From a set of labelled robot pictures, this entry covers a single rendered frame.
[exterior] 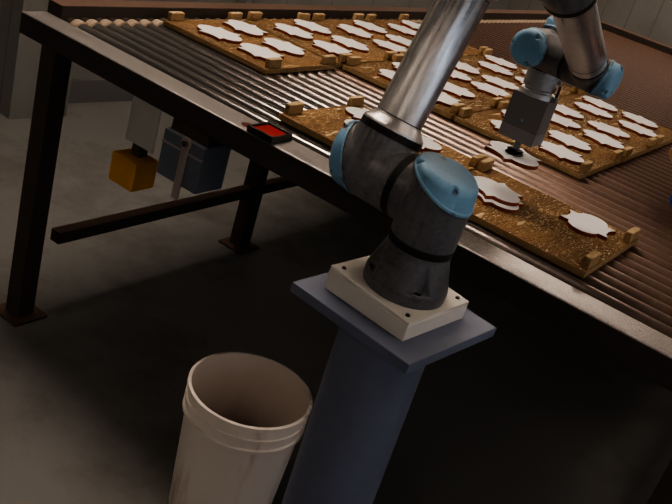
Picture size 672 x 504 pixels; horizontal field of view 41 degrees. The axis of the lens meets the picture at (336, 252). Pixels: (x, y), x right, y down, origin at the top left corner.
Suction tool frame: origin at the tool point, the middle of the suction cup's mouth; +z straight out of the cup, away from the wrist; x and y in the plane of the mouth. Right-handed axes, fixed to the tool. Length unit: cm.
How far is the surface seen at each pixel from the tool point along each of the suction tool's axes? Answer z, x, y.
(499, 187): 7.8, -1.1, 0.7
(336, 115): 9.8, -2.6, 48.3
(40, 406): 103, 46, 83
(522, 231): 9.8, 12.9, -12.2
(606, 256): 9.8, 3.6, -28.5
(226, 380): 74, 29, 39
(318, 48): 9, -54, 91
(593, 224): 8.8, -9.3, -20.6
